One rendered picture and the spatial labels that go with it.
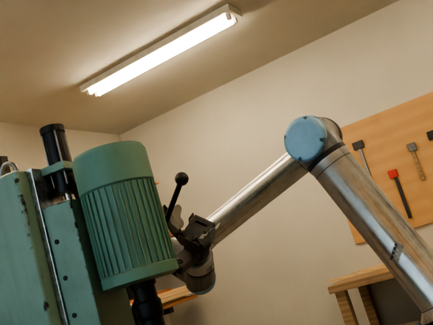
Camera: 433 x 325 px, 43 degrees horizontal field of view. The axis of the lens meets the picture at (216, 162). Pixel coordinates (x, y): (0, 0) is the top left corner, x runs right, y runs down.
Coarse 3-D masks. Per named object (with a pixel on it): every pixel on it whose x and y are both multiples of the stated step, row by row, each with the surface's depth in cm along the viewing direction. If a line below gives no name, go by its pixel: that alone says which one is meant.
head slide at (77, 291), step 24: (48, 216) 126; (72, 216) 124; (72, 240) 123; (72, 264) 123; (96, 264) 125; (72, 288) 122; (96, 288) 122; (72, 312) 122; (96, 312) 120; (120, 312) 128
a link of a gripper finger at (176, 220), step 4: (164, 204) 141; (164, 208) 141; (176, 208) 146; (180, 208) 147; (164, 212) 141; (172, 212) 145; (176, 212) 146; (180, 212) 147; (172, 216) 143; (176, 216) 146; (172, 220) 143; (176, 220) 145; (180, 220) 147; (168, 224) 145; (172, 224) 144; (176, 224) 144; (180, 224) 146; (172, 228) 145; (176, 228) 144; (176, 232) 146
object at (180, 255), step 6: (180, 252) 147; (186, 252) 148; (180, 258) 144; (186, 258) 145; (192, 258) 145; (198, 258) 149; (180, 264) 141; (186, 264) 142; (192, 264) 146; (180, 270) 140
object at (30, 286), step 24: (0, 192) 127; (24, 192) 126; (0, 216) 126; (24, 216) 124; (0, 240) 126; (24, 240) 123; (0, 264) 125; (24, 264) 123; (0, 288) 125; (24, 288) 122; (48, 288) 122; (0, 312) 124; (24, 312) 122; (48, 312) 120
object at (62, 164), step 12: (48, 132) 133; (60, 132) 134; (48, 144) 133; (60, 144) 133; (48, 156) 133; (60, 156) 132; (48, 168) 131; (60, 168) 130; (60, 180) 131; (72, 180) 132; (60, 192) 130; (72, 192) 134
